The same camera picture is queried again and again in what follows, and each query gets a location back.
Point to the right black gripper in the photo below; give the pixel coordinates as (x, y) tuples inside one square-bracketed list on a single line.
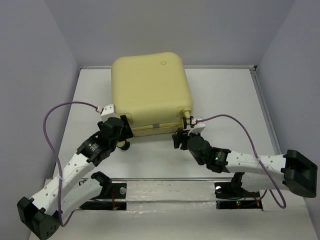
[(182, 134)]

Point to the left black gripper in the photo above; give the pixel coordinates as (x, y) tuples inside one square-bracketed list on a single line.
[(127, 130)]

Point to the yellow hard-shell suitcase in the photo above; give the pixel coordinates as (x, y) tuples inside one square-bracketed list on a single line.
[(153, 92)]

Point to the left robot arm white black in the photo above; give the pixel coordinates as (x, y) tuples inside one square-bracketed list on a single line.
[(43, 213)]

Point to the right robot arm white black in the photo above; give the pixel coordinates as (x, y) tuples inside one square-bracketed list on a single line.
[(291, 171)]

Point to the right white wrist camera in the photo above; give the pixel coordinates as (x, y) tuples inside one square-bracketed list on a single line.
[(197, 125)]

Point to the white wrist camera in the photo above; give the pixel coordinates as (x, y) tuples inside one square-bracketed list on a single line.
[(197, 125), (107, 112)]

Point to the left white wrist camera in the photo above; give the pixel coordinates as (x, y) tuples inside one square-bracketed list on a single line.
[(107, 112)]

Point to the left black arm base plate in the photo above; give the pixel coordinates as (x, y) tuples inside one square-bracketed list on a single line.
[(113, 199)]

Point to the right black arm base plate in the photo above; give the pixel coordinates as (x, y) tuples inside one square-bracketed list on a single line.
[(229, 199)]

